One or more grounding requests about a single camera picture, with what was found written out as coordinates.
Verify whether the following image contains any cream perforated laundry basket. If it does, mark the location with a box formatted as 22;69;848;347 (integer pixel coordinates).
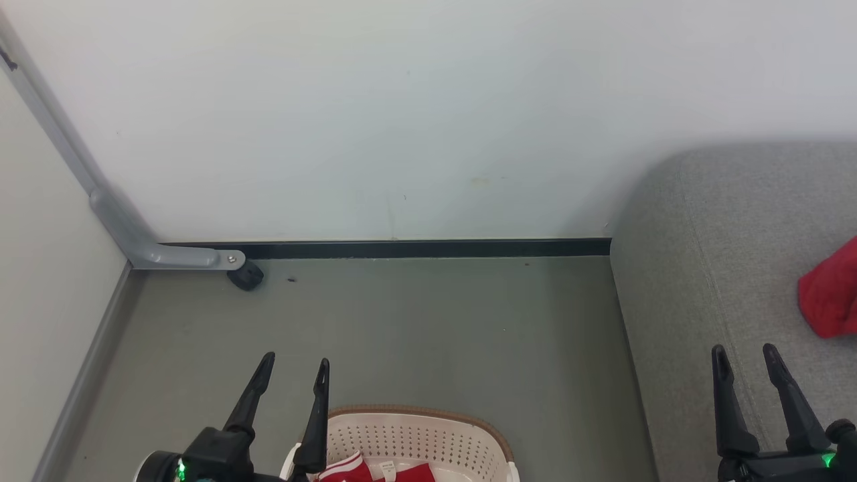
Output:
279;404;520;482

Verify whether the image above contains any grey baseboard strip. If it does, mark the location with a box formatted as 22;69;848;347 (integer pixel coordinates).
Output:
30;262;147;482

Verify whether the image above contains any red and white garment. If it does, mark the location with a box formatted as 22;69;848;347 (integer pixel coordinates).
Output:
313;451;437;482

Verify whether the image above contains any black caster wheel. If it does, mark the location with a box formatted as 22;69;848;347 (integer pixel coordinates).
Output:
226;260;265;292

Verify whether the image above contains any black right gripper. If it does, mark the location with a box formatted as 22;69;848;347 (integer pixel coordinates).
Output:
710;343;857;482

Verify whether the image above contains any grey frame leg with caster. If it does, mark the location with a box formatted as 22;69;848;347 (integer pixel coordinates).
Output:
0;10;246;272

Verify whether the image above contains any black baseboard strip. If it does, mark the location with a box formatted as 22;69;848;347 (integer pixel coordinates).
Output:
159;238;612;260

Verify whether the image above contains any grey fabric sofa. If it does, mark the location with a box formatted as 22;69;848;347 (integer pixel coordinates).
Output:
609;141;857;482

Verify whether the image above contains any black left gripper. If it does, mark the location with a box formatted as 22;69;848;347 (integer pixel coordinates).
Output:
134;351;331;482

